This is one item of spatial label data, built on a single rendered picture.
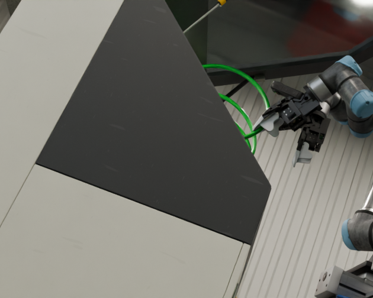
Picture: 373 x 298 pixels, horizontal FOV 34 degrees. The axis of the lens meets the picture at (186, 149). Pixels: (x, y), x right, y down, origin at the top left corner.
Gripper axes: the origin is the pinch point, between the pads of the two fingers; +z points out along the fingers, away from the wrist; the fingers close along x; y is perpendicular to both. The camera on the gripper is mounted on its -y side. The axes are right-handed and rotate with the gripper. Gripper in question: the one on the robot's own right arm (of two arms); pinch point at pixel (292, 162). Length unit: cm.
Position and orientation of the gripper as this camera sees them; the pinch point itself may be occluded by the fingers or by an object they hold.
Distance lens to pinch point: 205.7
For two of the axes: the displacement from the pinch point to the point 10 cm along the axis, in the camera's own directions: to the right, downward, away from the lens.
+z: -3.7, 8.4, -3.8
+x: 0.1, 4.2, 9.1
